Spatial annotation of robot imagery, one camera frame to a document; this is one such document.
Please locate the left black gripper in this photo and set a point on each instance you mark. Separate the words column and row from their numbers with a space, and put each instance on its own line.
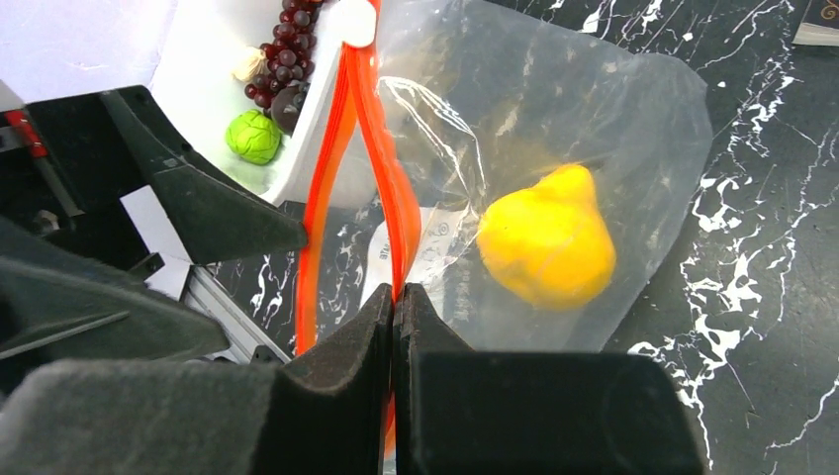
column 66, row 177

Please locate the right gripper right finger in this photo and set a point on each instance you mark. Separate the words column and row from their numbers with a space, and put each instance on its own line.
column 465, row 411

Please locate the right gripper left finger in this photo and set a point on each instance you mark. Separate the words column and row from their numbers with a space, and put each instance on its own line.
column 321, row 413

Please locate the yellow pear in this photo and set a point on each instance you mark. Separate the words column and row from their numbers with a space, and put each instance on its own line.
column 548, row 243

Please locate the clear zip top bag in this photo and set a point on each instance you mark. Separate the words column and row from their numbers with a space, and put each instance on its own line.
column 456, row 104

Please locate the green cabbage toy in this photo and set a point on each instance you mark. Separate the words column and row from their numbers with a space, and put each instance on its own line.
column 253, row 137

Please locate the white plastic bin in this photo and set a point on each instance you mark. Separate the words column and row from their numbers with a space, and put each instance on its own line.
column 195, row 87

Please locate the dark plum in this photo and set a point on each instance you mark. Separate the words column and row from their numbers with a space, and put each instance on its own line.
column 287, row 106

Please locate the garlic bulb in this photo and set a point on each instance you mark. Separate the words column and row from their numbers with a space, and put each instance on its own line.
column 250, row 62

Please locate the dark red grape bunch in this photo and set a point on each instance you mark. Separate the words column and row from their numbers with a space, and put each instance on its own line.
column 290, row 52

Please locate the book with dark cover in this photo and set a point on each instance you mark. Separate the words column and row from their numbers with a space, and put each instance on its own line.
column 819, row 25

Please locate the aluminium frame rail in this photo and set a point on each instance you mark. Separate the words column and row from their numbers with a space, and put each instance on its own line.
column 248, row 342

